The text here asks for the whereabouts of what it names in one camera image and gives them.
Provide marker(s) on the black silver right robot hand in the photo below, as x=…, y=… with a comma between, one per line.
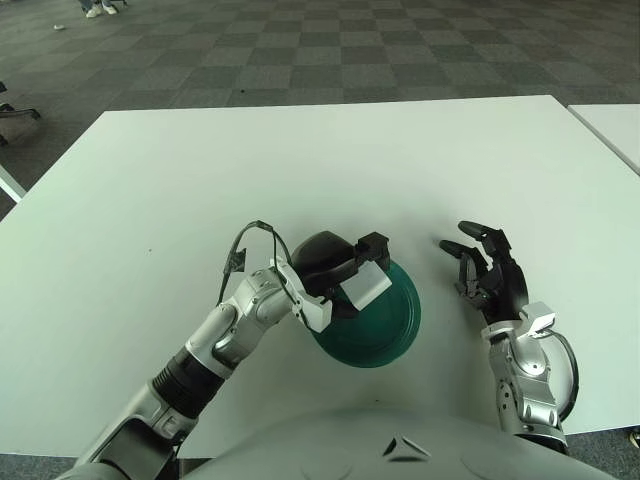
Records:
x=507, y=287

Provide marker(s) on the white adjacent table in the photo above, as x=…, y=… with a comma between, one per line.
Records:
x=10, y=184
x=612, y=127

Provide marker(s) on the green round plate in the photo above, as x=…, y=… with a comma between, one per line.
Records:
x=385, y=330

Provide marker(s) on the grey robot torso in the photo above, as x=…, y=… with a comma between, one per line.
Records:
x=350, y=445

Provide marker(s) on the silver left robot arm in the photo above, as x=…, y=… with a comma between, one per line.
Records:
x=240, y=320

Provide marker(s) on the white charger block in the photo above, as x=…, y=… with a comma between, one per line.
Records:
x=367, y=285

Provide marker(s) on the black chair base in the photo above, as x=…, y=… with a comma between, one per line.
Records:
x=15, y=117

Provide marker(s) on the white shoe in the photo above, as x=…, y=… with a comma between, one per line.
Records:
x=110, y=8
x=93, y=12

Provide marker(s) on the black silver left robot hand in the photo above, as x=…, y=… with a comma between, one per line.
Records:
x=320, y=255

